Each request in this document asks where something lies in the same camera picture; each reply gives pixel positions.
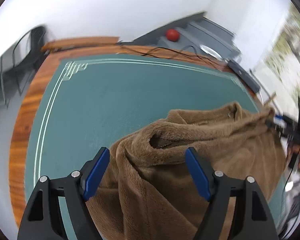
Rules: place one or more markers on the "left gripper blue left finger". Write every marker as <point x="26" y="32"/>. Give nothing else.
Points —
<point x="42" y="218"/>

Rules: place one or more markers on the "brown fleece sweater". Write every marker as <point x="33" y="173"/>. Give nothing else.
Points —
<point x="147" y="191"/>

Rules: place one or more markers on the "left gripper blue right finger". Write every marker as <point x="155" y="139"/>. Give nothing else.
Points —
<point x="252" y="218"/>

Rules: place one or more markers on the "white round plate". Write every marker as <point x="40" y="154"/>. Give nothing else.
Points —
<point x="210" y="52"/>

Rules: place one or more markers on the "straw broom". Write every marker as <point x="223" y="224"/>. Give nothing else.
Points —
<point x="270" y="99"/>

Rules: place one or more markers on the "red ball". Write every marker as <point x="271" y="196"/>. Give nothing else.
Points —
<point x="172" y="35"/>

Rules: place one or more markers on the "green table mat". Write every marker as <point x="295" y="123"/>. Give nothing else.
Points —
<point x="92" y="102"/>

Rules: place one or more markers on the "black metal chair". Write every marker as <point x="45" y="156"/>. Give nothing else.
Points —
<point x="33" y="57"/>

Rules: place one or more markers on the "glass side table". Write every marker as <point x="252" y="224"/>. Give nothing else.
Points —
<point x="6" y="78"/>

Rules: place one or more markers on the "black power strip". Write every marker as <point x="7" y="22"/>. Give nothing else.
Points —
<point x="244" y="76"/>

